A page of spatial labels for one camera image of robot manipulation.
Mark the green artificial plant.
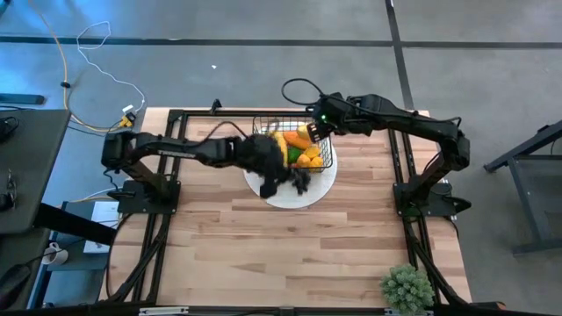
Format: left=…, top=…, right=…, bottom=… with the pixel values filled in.
left=379, top=262, right=436, bottom=315

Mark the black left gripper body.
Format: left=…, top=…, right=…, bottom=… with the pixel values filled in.
left=230, top=133, right=286, bottom=176

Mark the black side desk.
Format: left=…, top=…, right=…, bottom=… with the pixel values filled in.
left=0, top=109, right=71, bottom=233

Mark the white mug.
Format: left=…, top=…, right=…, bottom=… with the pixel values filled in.
left=41, top=241, right=70, bottom=266

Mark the dark toy grape bunch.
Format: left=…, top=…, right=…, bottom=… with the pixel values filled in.
left=283, top=166, right=313, bottom=198

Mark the grey metal stand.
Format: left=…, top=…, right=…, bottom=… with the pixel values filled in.
left=482, top=120, right=562, bottom=255

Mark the black wire basket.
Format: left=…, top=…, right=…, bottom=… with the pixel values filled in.
left=252, top=114, right=334, bottom=175

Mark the black aluminium table frame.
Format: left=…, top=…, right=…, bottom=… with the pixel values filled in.
left=104, top=107, right=473, bottom=308

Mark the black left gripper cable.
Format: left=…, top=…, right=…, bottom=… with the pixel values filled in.
left=195, top=120, right=249, bottom=148

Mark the orange toy mango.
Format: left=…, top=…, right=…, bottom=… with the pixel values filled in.
left=283, top=130, right=311, bottom=151

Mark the orange floor cable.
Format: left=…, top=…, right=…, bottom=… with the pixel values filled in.
left=26, top=0, right=115, bottom=133

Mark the white paper sheet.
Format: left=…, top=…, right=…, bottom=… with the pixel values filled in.
left=90, top=200, right=122, bottom=229

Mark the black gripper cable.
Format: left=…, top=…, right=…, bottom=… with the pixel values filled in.
left=280, top=77, right=326, bottom=107
left=195, top=120, right=249, bottom=148

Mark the yellow toy corn cob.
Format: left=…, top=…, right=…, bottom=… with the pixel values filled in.
left=272, top=130, right=290, bottom=168

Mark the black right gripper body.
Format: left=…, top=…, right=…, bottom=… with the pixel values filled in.
left=312, top=91, right=355, bottom=135

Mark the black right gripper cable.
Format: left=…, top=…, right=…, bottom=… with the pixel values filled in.
left=280, top=77, right=326, bottom=107

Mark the white floor cable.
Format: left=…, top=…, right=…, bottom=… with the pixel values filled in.
left=76, top=20, right=147, bottom=113

